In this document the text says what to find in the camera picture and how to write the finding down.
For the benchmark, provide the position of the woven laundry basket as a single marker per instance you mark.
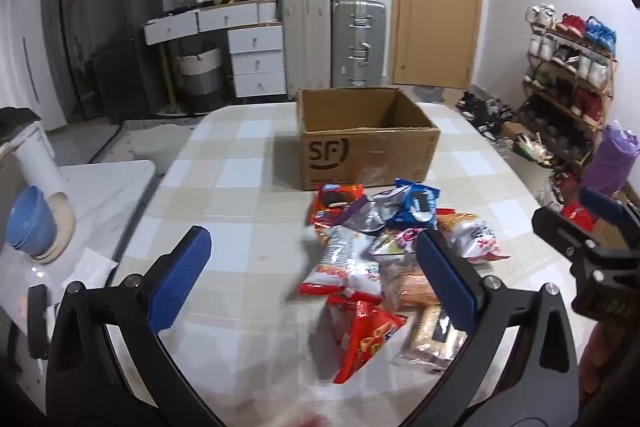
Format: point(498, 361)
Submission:
point(199, 77)

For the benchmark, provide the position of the blue cookie packet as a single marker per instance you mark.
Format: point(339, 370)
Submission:
point(420, 202)

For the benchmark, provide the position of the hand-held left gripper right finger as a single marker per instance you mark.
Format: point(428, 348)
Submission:
point(445, 282)

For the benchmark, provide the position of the white packet with red print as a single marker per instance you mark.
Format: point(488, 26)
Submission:
point(470, 237)

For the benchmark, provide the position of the wooden shoe rack with shoes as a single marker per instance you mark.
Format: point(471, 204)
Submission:
point(570, 57)

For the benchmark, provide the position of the cream suitcase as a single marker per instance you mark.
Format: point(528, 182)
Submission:
point(305, 47)

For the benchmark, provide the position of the beige bowl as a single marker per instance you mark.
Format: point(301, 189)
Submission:
point(62, 227)

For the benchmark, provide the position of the white red snack packet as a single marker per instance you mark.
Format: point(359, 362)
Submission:
point(340, 257)

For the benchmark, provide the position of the person's right hand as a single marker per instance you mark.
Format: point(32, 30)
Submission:
point(600, 357)

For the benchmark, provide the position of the silver purple snack packet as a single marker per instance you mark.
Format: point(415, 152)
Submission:
point(367, 219)

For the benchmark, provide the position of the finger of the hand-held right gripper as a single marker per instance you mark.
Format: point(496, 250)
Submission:
point(605, 207)
point(555, 229)

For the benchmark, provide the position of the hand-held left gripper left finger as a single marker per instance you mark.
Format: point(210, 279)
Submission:
point(180, 277)

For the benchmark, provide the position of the white drawer desk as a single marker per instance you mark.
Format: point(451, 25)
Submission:
point(255, 57)

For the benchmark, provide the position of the red cookie packet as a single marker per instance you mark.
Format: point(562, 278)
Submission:
point(335, 204)

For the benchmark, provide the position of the black cloth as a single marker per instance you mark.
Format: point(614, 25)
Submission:
point(17, 117)

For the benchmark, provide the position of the white tissue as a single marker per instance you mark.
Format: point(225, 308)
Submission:
point(90, 269)

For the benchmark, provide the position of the silver suitcase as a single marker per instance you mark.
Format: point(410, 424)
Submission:
point(357, 42)

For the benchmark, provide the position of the brown cardboard box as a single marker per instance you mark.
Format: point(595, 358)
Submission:
point(370, 157)

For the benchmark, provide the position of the grey door mat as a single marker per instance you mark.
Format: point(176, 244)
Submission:
point(430, 93)

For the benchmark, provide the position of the blue bowl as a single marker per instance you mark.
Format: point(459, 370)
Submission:
point(30, 222)

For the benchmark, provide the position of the black remote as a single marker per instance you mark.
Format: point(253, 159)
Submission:
point(38, 322)

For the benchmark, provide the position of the purple bag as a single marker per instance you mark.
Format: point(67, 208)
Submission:
point(612, 157)

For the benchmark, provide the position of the dark grey refrigerator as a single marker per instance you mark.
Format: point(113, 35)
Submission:
point(120, 17)

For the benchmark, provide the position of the black white patterned rug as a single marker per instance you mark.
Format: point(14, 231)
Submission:
point(160, 121)

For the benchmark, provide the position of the cracker packet with black label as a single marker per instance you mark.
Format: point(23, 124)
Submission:
point(425, 332)

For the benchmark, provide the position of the pink purple candy packet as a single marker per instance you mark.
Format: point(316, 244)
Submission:
point(395, 242)

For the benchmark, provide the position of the brown bread packet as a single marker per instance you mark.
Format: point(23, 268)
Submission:
point(407, 287)

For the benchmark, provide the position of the white wardrobe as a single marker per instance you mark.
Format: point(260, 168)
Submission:
point(25, 47)

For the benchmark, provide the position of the red plastic bag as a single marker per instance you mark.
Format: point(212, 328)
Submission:
point(577, 214)

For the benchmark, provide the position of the red orange snack packet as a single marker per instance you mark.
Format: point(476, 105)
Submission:
point(367, 337)

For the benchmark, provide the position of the scattered black white shoes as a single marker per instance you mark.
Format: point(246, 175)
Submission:
point(480, 112)

